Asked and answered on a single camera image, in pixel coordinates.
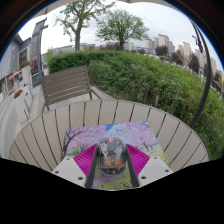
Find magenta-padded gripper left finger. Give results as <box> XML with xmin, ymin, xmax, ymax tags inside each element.
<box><xmin>51</xmin><ymin>143</ymin><xmax>101</xmax><ymax>189</ymax></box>

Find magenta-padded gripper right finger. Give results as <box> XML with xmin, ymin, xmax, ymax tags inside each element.
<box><xmin>123</xmin><ymin>143</ymin><xmax>175</xmax><ymax>189</ymax></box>

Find transparent grey computer mouse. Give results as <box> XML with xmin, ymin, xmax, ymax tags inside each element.
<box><xmin>98</xmin><ymin>136</ymin><xmax>128</xmax><ymax>177</ymax></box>

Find floral landscape print mouse pad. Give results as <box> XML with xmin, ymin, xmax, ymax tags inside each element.
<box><xmin>60</xmin><ymin>120</ymin><xmax>170</xmax><ymax>191</ymax></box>

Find white planter with orange flowers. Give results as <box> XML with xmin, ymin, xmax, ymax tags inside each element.
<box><xmin>12</xmin><ymin>87</ymin><xmax>33</xmax><ymax>125</ymax></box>

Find grey slatted outdoor chair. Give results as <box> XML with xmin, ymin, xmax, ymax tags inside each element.
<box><xmin>40</xmin><ymin>64</ymin><xmax>103</xmax><ymax>113</ymax></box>

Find green trimmed hedge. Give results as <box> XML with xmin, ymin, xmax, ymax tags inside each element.
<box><xmin>46</xmin><ymin>49</ymin><xmax>224</xmax><ymax>161</ymax></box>

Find dark curved parasol pole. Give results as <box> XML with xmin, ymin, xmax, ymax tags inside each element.
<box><xmin>188</xmin><ymin>19</ymin><xmax>212</xmax><ymax>130</ymax></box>

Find white planter with red flowers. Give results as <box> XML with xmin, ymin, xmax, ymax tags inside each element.
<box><xmin>18</xmin><ymin>59</ymin><xmax>34</xmax><ymax>90</ymax></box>

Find grey shopfront building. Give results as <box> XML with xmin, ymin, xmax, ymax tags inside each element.
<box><xmin>0</xmin><ymin>33</ymin><xmax>32</xmax><ymax>102</ymax></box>

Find tall grey sign pillar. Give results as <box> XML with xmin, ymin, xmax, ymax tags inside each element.
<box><xmin>29</xmin><ymin>17</ymin><xmax>50</xmax><ymax>89</ymax></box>

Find distant apartment buildings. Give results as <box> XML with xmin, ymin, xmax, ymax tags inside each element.
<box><xmin>123</xmin><ymin>33</ymin><xmax>223</xmax><ymax>82</ymax></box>

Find tall thin-trunk tree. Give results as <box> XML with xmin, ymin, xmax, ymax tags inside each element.
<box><xmin>54</xmin><ymin>0</ymin><xmax>116</xmax><ymax>52</ymax></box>

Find round-crowned green tree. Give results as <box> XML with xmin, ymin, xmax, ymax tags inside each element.
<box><xmin>95</xmin><ymin>8</ymin><xmax>150</xmax><ymax>52</ymax></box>

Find beige parasol canopy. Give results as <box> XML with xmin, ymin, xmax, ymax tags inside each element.
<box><xmin>35</xmin><ymin>0</ymin><xmax>189</xmax><ymax>19</ymax></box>

